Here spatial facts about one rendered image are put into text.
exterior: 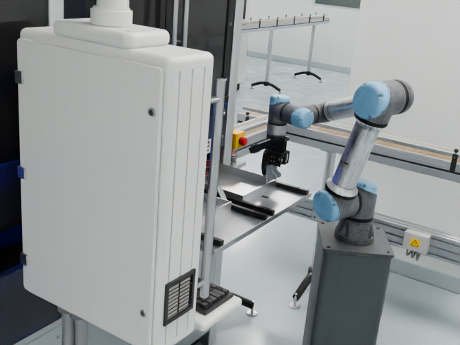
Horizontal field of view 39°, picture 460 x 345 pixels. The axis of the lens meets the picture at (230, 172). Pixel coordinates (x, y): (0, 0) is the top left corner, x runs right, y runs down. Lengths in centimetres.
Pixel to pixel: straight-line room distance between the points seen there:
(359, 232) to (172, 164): 111
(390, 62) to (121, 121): 252
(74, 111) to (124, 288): 45
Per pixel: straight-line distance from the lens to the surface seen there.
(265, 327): 332
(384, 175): 392
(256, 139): 317
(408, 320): 362
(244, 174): 268
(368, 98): 208
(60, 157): 165
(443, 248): 330
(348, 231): 240
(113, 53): 148
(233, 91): 268
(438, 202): 387
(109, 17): 154
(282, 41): 1147
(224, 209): 230
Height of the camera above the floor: 177
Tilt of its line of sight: 19 degrees down
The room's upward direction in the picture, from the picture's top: 5 degrees clockwise
